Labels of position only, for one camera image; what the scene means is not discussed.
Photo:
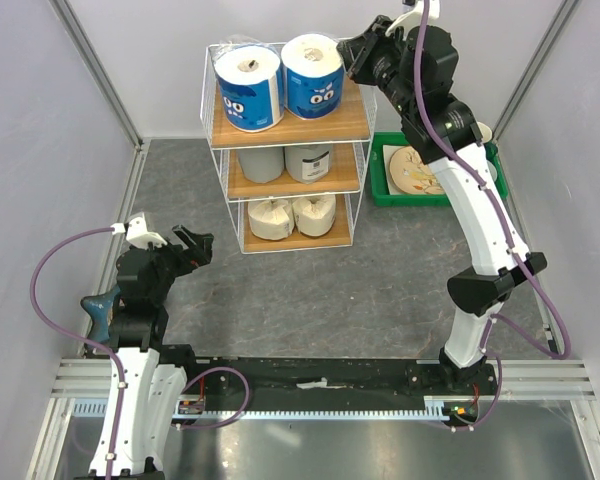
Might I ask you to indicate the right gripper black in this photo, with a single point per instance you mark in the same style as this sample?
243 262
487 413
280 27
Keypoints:
358 52

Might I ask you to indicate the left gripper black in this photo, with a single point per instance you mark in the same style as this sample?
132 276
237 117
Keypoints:
189 258

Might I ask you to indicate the blue roll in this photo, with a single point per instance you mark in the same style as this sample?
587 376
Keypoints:
314 75
250 78

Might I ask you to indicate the cream roll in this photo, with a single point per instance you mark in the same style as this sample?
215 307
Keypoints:
314 215
271 219

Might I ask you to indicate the grey paper towel roll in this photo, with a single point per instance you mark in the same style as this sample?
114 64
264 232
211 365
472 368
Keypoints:
308 163

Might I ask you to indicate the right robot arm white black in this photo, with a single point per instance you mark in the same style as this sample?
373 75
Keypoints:
414 70

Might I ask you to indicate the blue star shaped dish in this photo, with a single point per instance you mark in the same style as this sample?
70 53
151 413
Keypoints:
101 309

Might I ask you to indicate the decorated ceramic plate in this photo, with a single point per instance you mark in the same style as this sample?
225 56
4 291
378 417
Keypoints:
415 172

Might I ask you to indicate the green plastic tray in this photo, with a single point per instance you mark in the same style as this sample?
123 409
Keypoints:
384 191

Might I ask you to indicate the dark green ceramic cup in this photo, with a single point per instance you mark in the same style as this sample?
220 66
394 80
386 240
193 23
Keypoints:
486 135

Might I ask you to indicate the light green ceramic bowl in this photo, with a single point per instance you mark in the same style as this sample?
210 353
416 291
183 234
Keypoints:
493 170

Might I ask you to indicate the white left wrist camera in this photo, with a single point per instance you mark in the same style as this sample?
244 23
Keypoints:
137 232

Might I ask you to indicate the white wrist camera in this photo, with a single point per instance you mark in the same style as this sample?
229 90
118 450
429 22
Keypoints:
137 232
413 13

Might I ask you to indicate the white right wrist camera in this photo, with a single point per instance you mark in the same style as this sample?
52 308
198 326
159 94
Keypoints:
413 13

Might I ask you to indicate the aluminium frame rail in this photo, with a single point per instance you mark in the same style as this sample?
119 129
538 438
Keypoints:
522 380

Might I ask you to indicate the blue grey cable duct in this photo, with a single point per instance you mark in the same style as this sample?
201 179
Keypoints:
433 410

